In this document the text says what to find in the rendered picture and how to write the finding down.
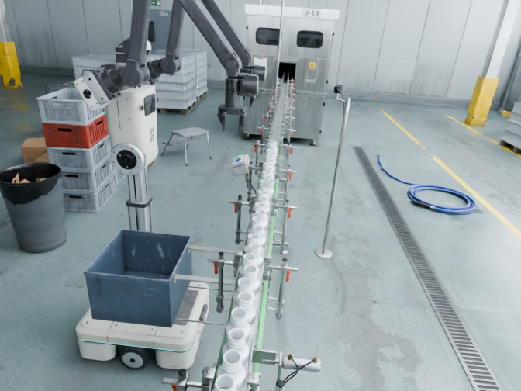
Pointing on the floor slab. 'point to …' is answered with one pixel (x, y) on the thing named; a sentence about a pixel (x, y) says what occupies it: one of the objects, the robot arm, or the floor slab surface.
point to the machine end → (291, 64)
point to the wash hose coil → (437, 190)
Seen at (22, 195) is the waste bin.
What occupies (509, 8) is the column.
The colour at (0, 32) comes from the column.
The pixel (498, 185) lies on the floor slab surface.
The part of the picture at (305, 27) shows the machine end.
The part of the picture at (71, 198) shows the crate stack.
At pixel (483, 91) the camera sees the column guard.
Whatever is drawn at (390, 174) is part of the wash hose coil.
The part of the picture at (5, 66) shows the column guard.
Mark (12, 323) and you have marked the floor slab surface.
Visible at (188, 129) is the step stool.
